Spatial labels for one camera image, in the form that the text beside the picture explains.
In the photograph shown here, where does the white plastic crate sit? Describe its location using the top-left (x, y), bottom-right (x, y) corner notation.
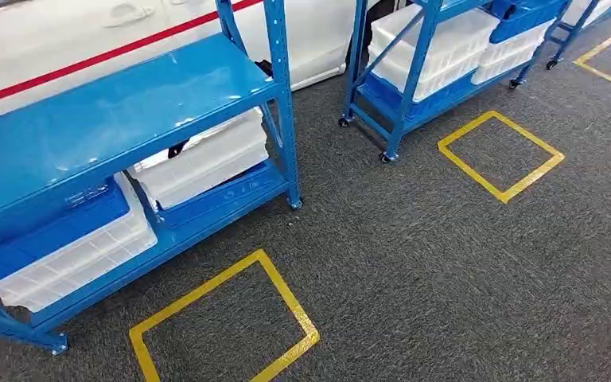
top-left (469, 20), bottom-right (555, 87)
top-left (0, 171), bottom-right (159, 314)
top-left (367, 4), bottom-right (501, 103)
top-left (126, 107), bottom-right (270, 212)
top-left (562, 0), bottom-right (611, 29)

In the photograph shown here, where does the yellow tape floor square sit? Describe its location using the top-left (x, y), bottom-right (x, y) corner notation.
top-left (436, 109), bottom-right (567, 205)
top-left (128, 248), bottom-right (321, 382)

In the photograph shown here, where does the blue metal shelf rack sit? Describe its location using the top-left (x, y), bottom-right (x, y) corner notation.
top-left (336, 0), bottom-right (575, 165)
top-left (0, 0), bottom-right (305, 356)
top-left (544, 0), bottom-right (611, 71)

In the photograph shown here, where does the white car with red stripe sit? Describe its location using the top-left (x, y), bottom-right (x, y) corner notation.
top-left (0, 0), bottom-right (407, 129)

